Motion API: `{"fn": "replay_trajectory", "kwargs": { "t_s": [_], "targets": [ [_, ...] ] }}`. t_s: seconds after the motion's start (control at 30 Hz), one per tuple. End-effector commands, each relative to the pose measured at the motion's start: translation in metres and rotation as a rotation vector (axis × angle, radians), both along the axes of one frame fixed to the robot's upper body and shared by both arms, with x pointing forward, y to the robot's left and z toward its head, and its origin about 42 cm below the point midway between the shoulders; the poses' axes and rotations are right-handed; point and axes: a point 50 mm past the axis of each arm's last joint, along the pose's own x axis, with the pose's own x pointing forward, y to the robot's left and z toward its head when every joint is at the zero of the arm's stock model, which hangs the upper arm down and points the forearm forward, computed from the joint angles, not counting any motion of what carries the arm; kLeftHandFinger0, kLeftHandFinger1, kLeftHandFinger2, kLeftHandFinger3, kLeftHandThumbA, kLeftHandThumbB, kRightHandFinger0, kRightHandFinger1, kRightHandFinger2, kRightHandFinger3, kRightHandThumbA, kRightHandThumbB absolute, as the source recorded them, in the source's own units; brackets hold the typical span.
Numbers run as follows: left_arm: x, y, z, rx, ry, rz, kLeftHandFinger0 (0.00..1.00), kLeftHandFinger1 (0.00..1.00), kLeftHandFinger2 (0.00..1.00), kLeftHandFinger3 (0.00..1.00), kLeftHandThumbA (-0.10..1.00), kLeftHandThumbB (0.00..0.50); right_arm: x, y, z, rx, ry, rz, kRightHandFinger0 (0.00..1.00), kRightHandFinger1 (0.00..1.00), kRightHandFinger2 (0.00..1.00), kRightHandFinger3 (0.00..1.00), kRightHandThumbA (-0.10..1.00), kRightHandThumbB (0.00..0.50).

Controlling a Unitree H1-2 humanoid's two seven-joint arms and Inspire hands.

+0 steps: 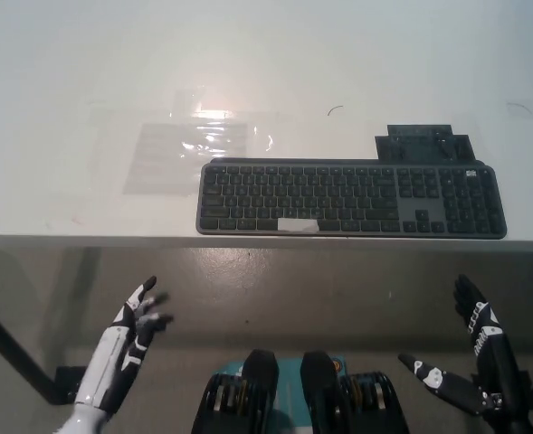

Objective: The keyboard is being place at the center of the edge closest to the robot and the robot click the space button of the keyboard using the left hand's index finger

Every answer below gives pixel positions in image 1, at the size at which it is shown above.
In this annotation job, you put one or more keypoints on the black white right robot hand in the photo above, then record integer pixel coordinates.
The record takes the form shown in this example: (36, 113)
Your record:
(492, 352)

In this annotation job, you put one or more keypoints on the black stepped flat plate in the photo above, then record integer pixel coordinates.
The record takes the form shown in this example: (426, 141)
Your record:
(417, 144)

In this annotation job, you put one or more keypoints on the black slanted table leg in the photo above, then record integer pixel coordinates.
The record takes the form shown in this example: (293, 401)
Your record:
(12, 348)

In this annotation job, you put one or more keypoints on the black robot body block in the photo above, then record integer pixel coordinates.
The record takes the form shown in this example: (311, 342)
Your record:
(320, 380)
(259, 375)

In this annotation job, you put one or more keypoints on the black table foot plate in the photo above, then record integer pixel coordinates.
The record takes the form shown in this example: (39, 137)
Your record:
(69, 377)

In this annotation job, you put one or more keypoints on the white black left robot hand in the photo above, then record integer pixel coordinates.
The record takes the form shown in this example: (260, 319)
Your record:
(112, 357)

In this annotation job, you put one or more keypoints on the black left robot body block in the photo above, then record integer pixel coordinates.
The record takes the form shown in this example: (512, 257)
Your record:
(259, 375)

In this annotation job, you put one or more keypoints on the black right robot body block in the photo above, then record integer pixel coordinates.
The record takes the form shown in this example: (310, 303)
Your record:
(320, 380)

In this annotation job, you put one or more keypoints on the clear plastic bag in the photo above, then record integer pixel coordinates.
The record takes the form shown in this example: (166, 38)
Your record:
(157, 163)

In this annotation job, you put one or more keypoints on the white tape strip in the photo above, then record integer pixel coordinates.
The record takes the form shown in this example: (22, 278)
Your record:
(297, 225)

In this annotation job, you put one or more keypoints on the clear plastic film sheet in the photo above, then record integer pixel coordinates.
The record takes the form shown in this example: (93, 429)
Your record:
(221, 115)

